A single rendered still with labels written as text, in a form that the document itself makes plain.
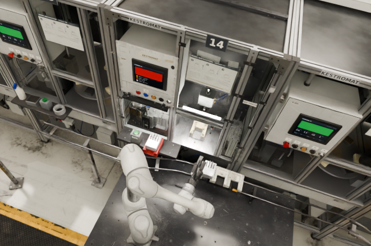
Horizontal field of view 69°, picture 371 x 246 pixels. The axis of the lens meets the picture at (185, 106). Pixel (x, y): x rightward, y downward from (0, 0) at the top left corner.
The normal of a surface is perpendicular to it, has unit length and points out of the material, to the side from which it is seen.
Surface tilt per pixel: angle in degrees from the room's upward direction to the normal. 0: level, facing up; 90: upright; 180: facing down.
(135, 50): 90
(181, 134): 0
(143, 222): 6
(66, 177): 0
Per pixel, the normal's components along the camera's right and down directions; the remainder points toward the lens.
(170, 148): 0.11, -0.65
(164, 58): -0.31, 0.70
